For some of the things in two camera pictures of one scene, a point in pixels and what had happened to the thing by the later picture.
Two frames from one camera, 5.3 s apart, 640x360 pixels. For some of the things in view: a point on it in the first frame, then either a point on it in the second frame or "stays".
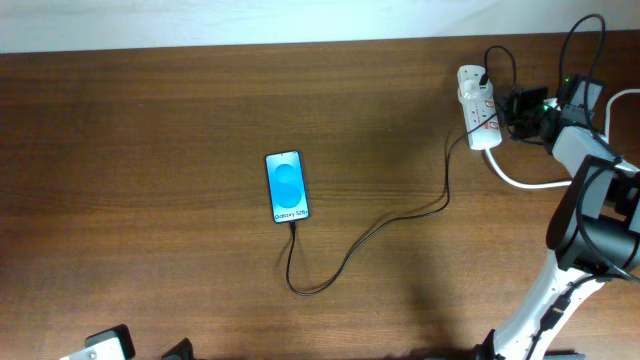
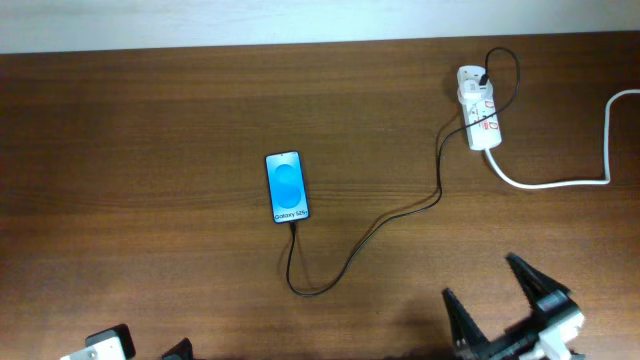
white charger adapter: (470, 92) stays
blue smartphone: (287, 187) stays
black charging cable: (322, 286) -> (377, 229)
